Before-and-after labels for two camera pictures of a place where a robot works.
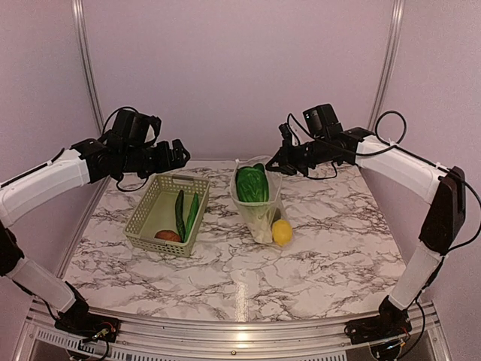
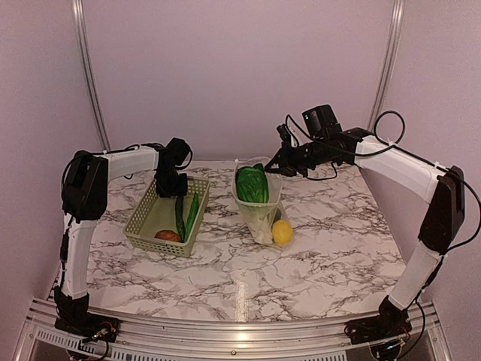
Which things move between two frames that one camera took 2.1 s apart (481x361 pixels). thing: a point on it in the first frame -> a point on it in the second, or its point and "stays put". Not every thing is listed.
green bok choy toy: (252, 183) stays put
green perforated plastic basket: (155, 212) stays put
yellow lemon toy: (282, 232) stays put
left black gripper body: (134, 159) -> (170, 184)
